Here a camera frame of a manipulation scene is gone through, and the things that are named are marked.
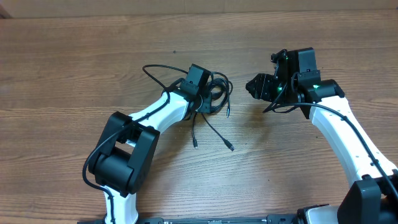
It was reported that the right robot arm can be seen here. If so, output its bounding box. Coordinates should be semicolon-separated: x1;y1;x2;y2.
246;47;397;224

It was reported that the black cable bundle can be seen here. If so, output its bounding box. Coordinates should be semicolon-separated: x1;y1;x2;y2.
183;71;236;152

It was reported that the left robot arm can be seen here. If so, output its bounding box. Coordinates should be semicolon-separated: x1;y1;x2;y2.
82;64;214;223

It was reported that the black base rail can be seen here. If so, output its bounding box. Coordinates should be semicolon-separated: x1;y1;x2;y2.
137;214;303;224

